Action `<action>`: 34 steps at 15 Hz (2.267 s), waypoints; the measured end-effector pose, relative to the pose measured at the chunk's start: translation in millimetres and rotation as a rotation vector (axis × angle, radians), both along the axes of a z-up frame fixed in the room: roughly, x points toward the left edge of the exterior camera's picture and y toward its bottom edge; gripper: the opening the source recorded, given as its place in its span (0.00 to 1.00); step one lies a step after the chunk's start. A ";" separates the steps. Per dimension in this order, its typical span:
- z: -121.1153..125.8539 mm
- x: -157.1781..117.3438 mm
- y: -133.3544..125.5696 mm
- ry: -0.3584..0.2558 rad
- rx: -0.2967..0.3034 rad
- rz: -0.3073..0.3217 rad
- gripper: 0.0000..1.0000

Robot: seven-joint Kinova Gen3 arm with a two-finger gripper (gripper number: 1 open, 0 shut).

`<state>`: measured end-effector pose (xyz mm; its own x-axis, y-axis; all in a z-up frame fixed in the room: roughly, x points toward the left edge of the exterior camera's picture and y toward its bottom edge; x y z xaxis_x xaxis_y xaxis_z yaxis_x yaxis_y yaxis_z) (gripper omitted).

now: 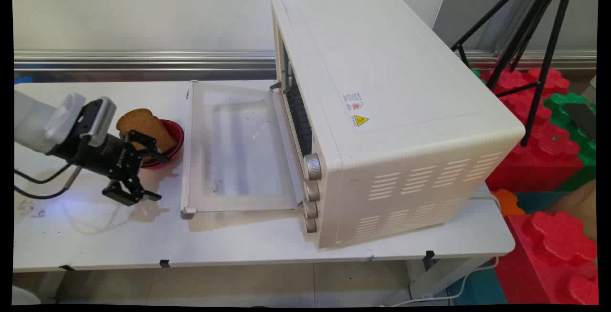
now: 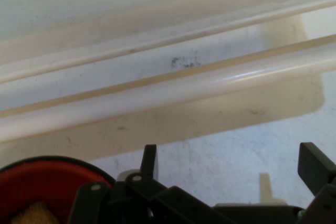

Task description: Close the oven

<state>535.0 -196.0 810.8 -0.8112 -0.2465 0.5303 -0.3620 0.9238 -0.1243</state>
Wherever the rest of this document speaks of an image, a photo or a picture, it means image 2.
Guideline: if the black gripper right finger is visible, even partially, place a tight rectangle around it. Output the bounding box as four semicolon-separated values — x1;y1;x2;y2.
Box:
298;142;336;224

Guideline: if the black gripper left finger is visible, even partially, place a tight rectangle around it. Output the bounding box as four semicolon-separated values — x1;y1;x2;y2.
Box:
68;144;184;224

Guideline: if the white plastic bin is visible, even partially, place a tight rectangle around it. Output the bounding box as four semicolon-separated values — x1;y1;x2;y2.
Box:
0;0;336;84
0;34;336;168

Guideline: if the red bowl with black rim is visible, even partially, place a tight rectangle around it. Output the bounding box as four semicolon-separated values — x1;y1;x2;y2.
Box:
0;155;117;224

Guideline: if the yellow sponge piece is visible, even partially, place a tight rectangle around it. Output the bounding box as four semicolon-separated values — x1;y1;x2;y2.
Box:
9;199;65;224

